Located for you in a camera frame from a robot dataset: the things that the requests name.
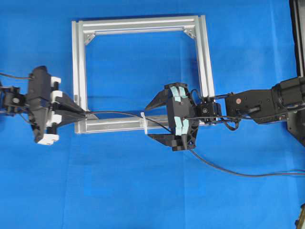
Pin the silver aluminium extrusion frame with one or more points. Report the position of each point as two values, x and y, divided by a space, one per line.
83 32

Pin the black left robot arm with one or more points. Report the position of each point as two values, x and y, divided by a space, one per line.
12 102

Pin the yellowish object bottom right corner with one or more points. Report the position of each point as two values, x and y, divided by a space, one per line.
300 222

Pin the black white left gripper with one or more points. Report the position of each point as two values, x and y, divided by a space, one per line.
39 98

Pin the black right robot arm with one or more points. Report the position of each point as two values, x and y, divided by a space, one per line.
284 102

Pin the blue table mat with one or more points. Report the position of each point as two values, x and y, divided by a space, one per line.
125 180

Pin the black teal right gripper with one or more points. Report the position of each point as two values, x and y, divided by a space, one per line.
181 114

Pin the black stand at right edge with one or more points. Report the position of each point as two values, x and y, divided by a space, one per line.
297 11

